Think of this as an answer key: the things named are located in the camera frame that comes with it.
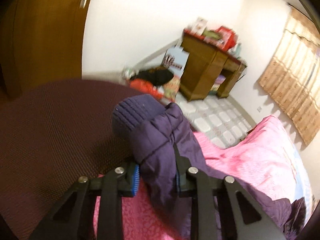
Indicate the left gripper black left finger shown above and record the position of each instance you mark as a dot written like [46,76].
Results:
[91,208]

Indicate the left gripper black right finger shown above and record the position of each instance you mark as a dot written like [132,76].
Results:
[221,208]

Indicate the dark purple quilted jacket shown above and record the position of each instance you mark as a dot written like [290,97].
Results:
[154,132]

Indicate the pink and blue bedspread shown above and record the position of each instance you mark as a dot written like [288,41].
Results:
[268,164]

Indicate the dark maroon mesh chair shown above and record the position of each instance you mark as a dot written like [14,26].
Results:
[49,138]

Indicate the colourful snack package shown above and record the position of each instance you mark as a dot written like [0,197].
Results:
[171,88]

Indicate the orange red bag on floor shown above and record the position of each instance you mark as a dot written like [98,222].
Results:
[146,87]

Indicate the stacked books in desk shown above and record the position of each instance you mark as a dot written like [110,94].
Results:
[219,80]

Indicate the black bag on floor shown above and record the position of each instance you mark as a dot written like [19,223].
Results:
[156,76]

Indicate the white printed paper bag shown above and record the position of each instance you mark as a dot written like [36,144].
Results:
[175,60]

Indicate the brown wooden desk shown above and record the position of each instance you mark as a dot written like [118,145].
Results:
[205,63]

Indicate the beige patterned window curtain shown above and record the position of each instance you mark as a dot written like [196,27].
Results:
[291,78]

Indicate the red gift bag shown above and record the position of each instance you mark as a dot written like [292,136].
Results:
[228,38]

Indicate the white greeting card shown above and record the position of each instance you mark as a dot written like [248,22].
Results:
[198,26]

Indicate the grey folded frame against wall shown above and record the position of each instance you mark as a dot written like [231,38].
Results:
[157,53]

